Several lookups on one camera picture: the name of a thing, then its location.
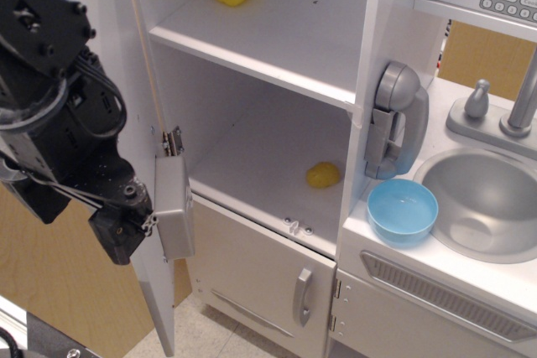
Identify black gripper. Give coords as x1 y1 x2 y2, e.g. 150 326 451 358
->
54 154 156 265

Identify white toy fridge door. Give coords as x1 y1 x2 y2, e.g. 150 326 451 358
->
86 0 194 357

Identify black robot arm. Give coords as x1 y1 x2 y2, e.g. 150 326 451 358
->
1 0 156 265

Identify white toy fridge cabinet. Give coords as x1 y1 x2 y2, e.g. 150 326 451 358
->
125 0 425 358

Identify grey ice dispenser panel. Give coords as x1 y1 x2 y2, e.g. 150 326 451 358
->
155 155 195 261

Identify light wooden board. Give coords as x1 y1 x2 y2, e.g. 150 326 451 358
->
0 184 194 358

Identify white toy freezer door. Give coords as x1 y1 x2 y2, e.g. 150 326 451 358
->
187 197 336 357

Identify small yellow toy food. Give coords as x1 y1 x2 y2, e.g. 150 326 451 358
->
305 162 341 189

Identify light blue plastic bowl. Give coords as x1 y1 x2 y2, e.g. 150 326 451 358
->
367 179 439 247

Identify grey toy telephone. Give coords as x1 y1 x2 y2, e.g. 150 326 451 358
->
365 61 429 180

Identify grey oven vent panel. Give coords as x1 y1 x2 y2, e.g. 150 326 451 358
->
360 251 536 343

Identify grey toy faucet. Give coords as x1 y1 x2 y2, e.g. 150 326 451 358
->
446 56 536 159

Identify silver toy sink basin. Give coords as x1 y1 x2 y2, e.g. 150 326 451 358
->
414 148 536 264

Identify grey freezer door handle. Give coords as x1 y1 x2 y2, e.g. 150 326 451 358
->
292 268 313 327

